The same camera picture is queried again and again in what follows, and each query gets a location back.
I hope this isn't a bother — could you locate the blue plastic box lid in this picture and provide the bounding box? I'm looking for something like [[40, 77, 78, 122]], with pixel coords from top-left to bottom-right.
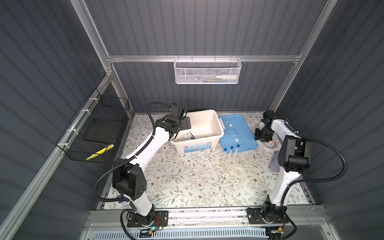
[[219, 114, 258, 154]]

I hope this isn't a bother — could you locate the white plastic storage box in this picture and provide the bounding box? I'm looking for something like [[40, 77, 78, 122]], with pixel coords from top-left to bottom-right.
[[171, 110, 225, 156]]

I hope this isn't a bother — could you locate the clear test tube rack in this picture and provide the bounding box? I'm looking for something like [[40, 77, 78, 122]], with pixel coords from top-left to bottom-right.
[[221, 153, 246, 176]]

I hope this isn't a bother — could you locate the white ceramic mortar bowl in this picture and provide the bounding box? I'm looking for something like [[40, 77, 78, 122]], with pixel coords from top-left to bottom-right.
[[182, 134, 193, 141]]

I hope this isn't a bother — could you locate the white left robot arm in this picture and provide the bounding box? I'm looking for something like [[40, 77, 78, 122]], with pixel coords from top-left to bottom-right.
[[112, 102, 187, 217]]

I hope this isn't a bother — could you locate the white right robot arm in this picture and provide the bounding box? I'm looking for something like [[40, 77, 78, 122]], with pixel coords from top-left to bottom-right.
[[255, 111, 313, 224]]

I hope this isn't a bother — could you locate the grey oval stone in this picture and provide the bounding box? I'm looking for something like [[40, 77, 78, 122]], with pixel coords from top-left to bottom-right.
[[268, 151, 280, 173]]

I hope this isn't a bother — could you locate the white bottle in basket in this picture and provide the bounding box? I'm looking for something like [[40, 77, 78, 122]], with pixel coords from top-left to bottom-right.
[[215, 75, 238, 81]]

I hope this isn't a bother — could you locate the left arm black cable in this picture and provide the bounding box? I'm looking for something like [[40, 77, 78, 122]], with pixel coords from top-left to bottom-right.
[[92, 101, 172, 203]]

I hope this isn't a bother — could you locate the white wire mesh basket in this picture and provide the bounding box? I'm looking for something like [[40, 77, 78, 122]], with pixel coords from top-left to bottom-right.
[[173, 57, 242, 85]]

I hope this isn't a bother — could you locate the black wire wall basket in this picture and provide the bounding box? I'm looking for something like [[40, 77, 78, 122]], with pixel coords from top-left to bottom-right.
[[57, 90, 130, 164]]

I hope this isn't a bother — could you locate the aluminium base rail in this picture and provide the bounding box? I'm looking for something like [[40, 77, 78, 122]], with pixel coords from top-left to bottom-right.
[[85, 205, 330, 230]]

